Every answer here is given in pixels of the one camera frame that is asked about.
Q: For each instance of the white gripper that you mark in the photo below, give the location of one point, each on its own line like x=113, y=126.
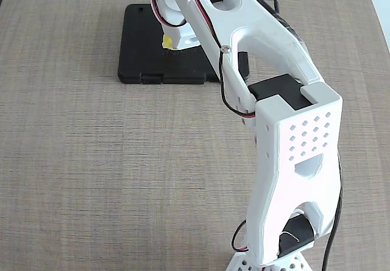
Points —
x=180, y=39

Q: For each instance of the yellow rubber duck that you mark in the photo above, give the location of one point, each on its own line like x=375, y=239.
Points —
x=167, y=42

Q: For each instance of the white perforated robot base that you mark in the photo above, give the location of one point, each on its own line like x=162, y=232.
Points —
x=243, y=262

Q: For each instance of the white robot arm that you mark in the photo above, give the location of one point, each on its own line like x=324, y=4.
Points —
x=304, y=149

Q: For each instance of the black plastic flat case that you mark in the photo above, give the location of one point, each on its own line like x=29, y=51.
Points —
x=140, y=54

